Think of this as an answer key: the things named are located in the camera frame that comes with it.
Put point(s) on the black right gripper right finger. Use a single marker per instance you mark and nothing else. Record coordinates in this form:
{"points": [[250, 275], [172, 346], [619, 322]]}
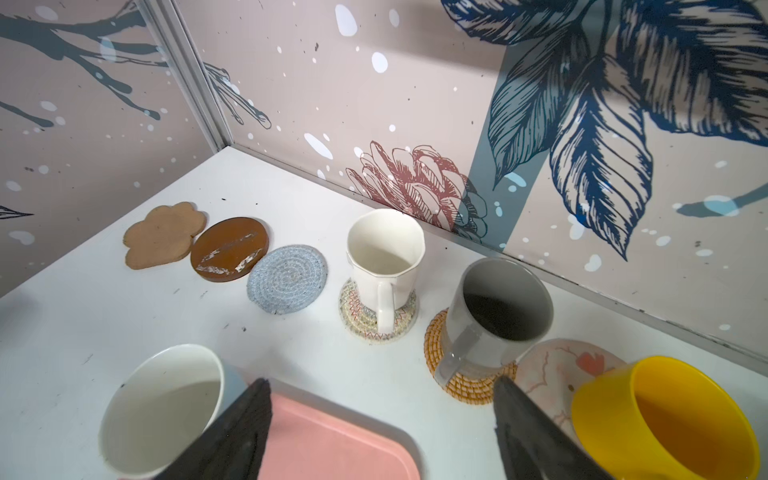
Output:
{"points": [[531, 445]]}

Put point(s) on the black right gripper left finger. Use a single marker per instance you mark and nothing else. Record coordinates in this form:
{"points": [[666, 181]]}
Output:
{"points": [[233, 447]]}

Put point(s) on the round bunny print coaster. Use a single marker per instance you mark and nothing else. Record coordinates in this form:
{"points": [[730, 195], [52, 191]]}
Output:
{"points": [[552, 371]]}

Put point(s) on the light blue mug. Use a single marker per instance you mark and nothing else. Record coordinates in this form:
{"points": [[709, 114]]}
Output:
{"points": [[163, 407]]}

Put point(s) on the yellow mug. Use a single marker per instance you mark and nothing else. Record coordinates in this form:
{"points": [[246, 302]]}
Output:
{"points": [[661, 418]]}

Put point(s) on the grey mug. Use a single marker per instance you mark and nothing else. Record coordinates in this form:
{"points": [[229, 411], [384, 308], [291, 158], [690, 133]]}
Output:
{"points": [[499, 311]]}

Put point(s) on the grey round felt coaster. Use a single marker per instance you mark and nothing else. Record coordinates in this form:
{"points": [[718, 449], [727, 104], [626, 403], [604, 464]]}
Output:
{"points": [[287, 279]]}

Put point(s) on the multicolour zigzag woven coaster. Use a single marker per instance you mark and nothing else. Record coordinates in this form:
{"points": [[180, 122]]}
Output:
{"points": [[362, 321]]}

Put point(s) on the dark brown glossy coaster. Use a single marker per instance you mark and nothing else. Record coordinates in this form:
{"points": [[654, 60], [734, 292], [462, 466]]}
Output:
{"points": [[229, 249]]}

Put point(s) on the tan paw shaped coaster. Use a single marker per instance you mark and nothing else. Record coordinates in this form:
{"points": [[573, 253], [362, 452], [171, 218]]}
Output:
{"points": [[164, 236]]}

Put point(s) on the white faceted mug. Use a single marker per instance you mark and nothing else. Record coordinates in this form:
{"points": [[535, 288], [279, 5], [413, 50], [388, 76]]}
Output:
{"points": [[385, 248]]}

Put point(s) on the brown rattan woven coaster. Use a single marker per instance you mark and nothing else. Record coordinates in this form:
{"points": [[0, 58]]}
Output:
{"points": [[462, 388]]}

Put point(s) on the pink rectangular tray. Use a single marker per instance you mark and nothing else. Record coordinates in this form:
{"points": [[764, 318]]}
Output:
{"points": [[306, 443]]}

